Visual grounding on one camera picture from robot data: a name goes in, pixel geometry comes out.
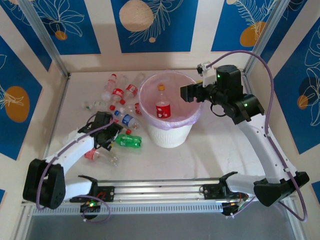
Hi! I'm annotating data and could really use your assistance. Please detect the white plastic waste bin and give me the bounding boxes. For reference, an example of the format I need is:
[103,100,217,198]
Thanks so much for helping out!
[138,70,203,149]

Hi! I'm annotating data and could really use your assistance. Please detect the cola bottle yellow cap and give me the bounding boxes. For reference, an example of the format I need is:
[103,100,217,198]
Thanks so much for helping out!
[155,84,172,119]

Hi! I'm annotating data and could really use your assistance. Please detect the green plastic bottle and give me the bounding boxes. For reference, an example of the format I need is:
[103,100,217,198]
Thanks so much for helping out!
[112,133,143,150]

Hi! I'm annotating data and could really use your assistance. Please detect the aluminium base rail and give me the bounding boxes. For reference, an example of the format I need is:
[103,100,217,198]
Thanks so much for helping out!
[21,176,293,209]

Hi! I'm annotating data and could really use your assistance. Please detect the clear bottle blue label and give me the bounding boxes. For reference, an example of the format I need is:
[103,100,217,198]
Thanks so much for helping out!
[114,109,141,131]

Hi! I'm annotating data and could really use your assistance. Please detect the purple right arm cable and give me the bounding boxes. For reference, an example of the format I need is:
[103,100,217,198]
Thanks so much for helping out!
[208,49,309,222]

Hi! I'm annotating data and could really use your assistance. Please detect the aluminium side rail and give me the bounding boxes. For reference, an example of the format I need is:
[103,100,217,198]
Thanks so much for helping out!
[44,74,72,161]
[242,71,251,94]

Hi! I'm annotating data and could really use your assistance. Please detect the small clear bottle green label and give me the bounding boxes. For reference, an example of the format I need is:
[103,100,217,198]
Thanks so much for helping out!
[80,99,109,110]

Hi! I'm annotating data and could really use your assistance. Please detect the slotted grey cable duct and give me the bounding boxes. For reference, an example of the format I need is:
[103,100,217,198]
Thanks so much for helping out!
[31,201,225,216]

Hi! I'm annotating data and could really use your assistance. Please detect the aluminium frame post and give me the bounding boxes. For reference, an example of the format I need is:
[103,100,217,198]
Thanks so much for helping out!
[18,0,71,79]
[243,0,308,76]

